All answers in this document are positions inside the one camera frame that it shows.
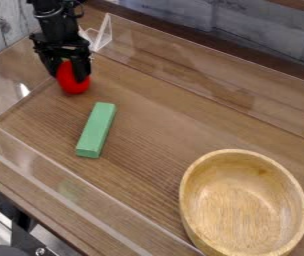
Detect round wooden bowl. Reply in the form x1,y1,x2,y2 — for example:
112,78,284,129
179,149,304,256

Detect black metal table bracket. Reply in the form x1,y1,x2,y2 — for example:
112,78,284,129
10,222,48,256

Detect clear acrylic enclosure walls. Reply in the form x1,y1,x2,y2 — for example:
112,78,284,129
0,12,304,256

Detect red plush strawberry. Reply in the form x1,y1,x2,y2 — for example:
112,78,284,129
56,61,90,94

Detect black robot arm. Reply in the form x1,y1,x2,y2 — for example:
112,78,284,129
26,0,90,82

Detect green rectangular block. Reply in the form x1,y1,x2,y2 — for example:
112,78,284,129
76,102,116,158

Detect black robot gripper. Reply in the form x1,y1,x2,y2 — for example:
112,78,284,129
29,11,90,83

